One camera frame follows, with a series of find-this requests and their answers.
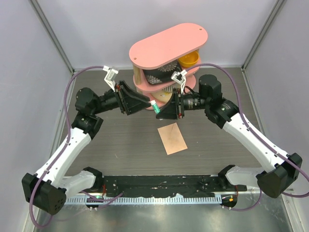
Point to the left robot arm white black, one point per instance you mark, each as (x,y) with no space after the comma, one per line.
(47,189)

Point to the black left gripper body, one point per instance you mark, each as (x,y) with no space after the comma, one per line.
(120,95)

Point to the white slotted cable duct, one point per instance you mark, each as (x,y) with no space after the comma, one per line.
(178,199)

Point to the aluminium frame rail left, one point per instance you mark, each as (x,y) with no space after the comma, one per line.
(50,32)

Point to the aluminium frame rail right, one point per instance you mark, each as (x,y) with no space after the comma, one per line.
(279,4)

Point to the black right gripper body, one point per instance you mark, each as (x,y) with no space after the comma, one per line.
(180,99)

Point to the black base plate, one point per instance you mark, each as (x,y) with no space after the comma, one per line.
(163,186)

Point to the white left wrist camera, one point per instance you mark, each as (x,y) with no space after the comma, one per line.
(110,76)

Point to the pink envelope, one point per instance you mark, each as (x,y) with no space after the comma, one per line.
(172,139)

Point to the striped small bowl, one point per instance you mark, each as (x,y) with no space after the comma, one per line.
(170,88)

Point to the pink three-tier shelf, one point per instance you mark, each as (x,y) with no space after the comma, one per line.
(162,48)

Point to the beige patterned plate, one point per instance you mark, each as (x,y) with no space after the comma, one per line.
(162,96)

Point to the black floral plate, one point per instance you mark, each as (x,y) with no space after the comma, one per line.
(162,74)

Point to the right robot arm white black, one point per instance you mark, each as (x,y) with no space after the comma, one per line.
(278,169)

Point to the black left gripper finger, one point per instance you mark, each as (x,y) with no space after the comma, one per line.
(132,93)
(136,105)

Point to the yellow bowl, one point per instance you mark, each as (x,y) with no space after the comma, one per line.
(189,60)

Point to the aluminium frame rail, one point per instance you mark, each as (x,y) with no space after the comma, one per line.
(279,4)
(50,32)

